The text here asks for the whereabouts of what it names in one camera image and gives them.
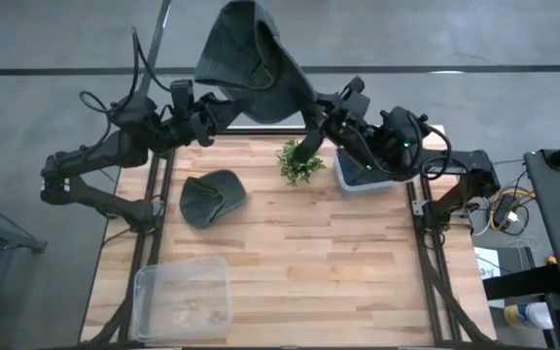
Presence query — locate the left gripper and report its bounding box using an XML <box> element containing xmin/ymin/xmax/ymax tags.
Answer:
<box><xmin>182</xmin><ymin>94</ymin><xmax>245</xmax><ymax>148</ymax></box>

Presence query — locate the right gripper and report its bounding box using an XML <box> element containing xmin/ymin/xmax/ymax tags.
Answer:
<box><xmin>292</xmin><ymin>91</ymin><xmax>360</xmax><ymax>165</ymax></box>

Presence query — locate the green brimmed hat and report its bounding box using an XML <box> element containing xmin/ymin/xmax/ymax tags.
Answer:
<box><xmin>179</xmin><ymin>168</ymin><xmax>249</xmax><ymax>230</ymax></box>
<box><xmin>192</xmin><ymin>0</ymin><xmax>319</xmax><ymax>125</ymax></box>

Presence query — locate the green leafy plant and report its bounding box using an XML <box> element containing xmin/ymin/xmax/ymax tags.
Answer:
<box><xmin>276</xmin><ymin>139</ymin><xmax>327</xmax><ymax>188</ymax></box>

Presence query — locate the clear plastic bin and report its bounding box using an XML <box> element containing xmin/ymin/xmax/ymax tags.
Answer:
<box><xmin>131</xmin><ymin>257</ymin><xmax>235</xmax><ymax>344</ymax></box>
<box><xmin>332</xmin><ymin>148</ymin><xmax>415</xmax><ymax>198</ymax></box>

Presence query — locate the white paper sheet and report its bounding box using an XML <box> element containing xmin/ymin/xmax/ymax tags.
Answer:
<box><xmin>472</xmin><ymin>246</ymin><xmax>504</xmax><ymax>281</ymax></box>

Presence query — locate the grey metal stand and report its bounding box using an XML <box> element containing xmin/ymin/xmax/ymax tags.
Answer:
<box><xmin>0</xmin><ymin>192</ymin><xmax>48</xmax><ymax>350</ymax></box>

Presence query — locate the black cart crossbar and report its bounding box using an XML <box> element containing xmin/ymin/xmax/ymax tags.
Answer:
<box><xmin>482</xmin><ymin>264</ymin><xmax>560</xmax><ymax>301</ymax></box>

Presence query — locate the black aluminium rig frame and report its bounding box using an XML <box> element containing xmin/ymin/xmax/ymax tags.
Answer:
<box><xmin>92</xmin><ymin>126</ymin><xmax>495</xmax><ymax>350</ymax></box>

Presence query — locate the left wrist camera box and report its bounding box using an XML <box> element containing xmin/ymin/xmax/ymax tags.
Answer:
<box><xmin>169</xmin><ymin>79</ymin><xmax>196</xmax><ymax>118</ymax></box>

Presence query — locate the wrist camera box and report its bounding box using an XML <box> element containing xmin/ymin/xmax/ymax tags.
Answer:
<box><xmin>340</xmin><ymin>75</ymin><xmax>372</xmax><ymax>118</ymax></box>
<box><xmin>169</xmin><ymin>79</ymin><xmax>196</xmax><ymax>118</ymax></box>

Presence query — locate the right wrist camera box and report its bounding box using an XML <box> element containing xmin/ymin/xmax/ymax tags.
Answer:
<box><xmin>340</xmin><ymin>75</ymin><xmax>372</xmax><ymax>118</ymax></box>

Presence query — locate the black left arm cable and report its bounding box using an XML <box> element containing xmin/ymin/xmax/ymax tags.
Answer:
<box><xmin>79</xmin><ymin>26</ymin><xmax>172</xmax><ymax>147</ymax></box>

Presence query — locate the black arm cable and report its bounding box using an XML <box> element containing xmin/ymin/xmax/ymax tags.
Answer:
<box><xmin>79</xmin><ymin>26</ymin><xmax>172</xmax><ymax>147</ymax></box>
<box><xmin>403</xmin><ymin>110</ymin><xmax>454</xmax><ymax>181</ymax></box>

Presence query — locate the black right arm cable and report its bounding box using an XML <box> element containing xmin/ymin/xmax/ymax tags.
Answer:
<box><xmin>403</xmin><ymin>110</ymin><xmax>454</xmax><ymax>181</ymax></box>

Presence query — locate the yellow cable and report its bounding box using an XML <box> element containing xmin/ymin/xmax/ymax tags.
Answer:
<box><xmin>488</xmin><ymin>187</ymin><xmax>537</xmax><ymax>232</ymax></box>

